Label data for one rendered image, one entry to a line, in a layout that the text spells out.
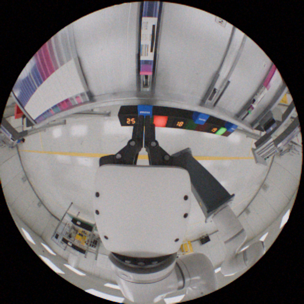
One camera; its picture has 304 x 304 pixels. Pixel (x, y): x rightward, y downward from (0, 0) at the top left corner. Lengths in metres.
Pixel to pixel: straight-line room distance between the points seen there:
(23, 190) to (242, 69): 9.17
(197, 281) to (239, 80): 0.31
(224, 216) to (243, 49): 0.56
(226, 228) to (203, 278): 0.37
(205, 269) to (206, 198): 0.43
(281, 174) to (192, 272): 7.70
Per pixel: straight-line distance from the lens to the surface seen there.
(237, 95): 0.21
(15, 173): 8.65
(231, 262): 0.57
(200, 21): 0.15
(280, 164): 7.72
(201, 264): 0.18
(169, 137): 0.90
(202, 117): 0.18
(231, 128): 0.26
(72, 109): 0.18
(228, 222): 0.52
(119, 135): 0.91
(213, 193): 0.57
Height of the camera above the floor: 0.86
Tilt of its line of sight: 69 degrees down
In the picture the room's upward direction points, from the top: 174 degrees clockwise
